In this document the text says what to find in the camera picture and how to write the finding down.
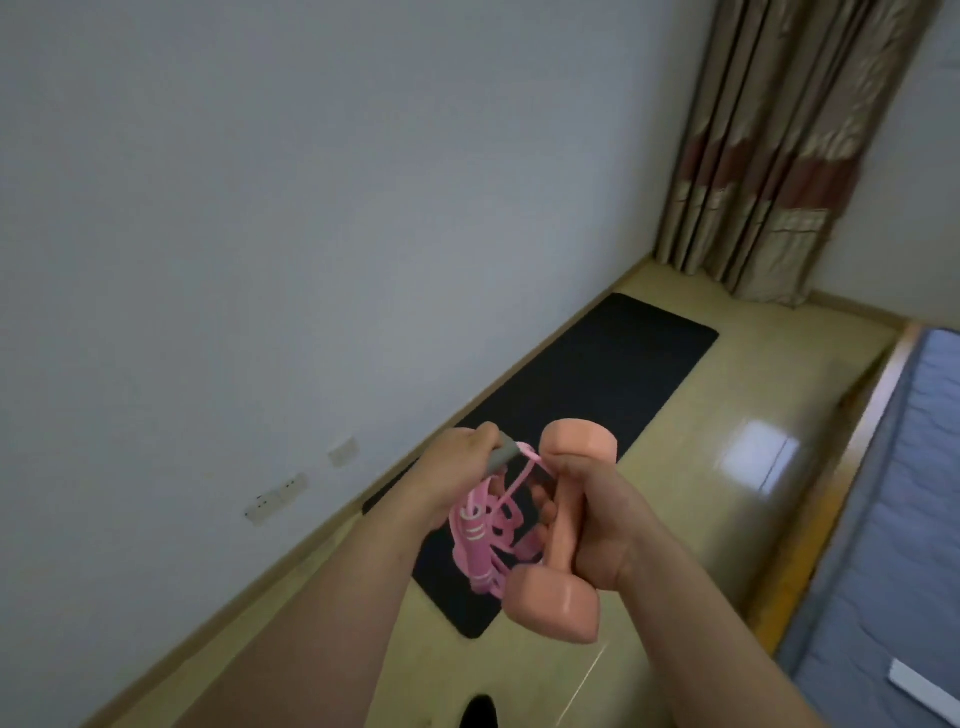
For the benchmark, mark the beige and brown curtain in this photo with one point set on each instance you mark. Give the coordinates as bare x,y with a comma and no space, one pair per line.
772,150

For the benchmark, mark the grey quilted mattress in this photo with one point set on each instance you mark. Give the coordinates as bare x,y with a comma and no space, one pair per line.
892,525

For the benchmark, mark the wooden bed frame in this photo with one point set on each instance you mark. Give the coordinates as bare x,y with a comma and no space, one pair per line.
832,487

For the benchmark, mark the person's right forearm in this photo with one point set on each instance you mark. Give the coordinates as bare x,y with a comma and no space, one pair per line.
697,637

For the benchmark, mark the person's left thumb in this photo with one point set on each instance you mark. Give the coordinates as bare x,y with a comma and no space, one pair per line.
478,437

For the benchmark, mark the black exercise mat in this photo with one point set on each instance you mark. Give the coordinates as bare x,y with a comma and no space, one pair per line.
600,367

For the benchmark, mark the person's left hand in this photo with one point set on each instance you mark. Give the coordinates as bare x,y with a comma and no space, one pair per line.
442,480

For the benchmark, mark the white flat object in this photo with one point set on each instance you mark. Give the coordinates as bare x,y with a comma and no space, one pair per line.
924,686

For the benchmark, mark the person's black shoe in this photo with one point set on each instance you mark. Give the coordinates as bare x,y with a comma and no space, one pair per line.
478,714

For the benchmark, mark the person's right hand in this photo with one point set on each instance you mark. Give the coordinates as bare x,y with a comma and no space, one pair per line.
607,525

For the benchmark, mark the person's left forearm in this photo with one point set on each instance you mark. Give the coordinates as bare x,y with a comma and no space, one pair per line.
322,622

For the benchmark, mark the person's right fingers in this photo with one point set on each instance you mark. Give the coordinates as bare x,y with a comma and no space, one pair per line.
541,506

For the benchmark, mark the pink dumbbell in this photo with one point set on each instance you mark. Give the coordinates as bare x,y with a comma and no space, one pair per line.
579,444

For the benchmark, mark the white wall socket strip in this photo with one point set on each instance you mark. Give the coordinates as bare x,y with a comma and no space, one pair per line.
276,498

